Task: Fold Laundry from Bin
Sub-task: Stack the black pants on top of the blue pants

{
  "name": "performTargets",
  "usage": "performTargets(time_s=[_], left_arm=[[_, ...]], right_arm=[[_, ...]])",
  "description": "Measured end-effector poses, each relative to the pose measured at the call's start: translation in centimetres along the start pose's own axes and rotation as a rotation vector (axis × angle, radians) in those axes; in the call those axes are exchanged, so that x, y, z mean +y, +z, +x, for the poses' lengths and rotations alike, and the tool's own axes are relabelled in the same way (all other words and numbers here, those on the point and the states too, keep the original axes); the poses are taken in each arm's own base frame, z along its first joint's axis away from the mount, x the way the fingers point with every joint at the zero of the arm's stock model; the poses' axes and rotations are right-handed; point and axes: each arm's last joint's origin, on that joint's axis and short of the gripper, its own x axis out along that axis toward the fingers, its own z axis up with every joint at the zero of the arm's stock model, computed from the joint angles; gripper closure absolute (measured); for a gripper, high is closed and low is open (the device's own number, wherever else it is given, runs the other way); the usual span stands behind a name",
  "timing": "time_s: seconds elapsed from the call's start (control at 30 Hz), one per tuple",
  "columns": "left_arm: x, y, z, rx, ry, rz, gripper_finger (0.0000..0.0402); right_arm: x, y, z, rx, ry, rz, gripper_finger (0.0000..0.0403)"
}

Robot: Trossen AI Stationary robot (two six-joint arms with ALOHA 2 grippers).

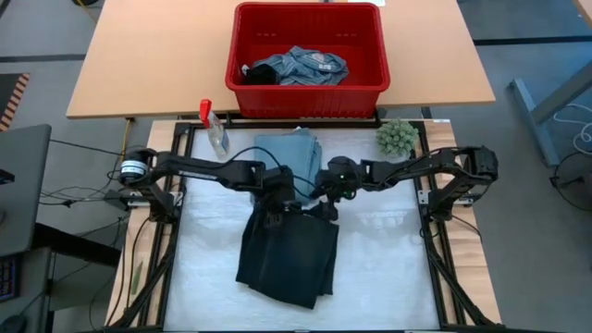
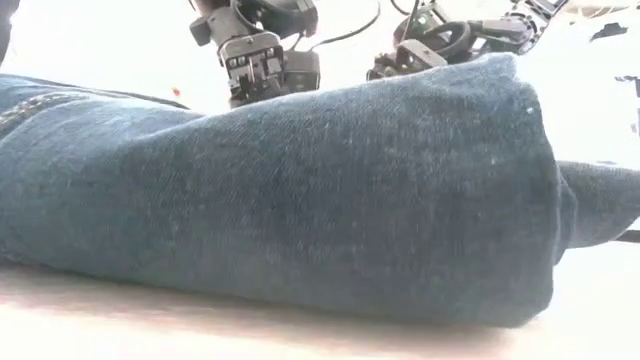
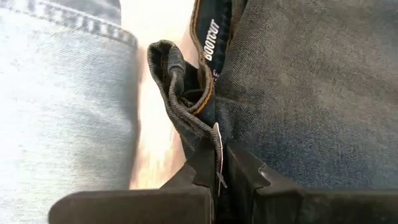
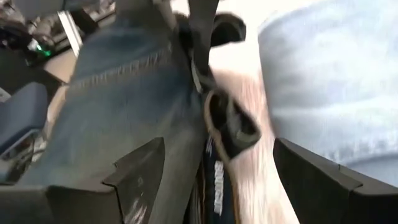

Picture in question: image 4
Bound light blue jeans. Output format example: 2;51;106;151
257;0;398;187

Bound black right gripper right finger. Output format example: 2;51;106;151
272;138;398;224

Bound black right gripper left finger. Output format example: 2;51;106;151
0;136;165;224

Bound black pants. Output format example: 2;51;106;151
18;0;265;224

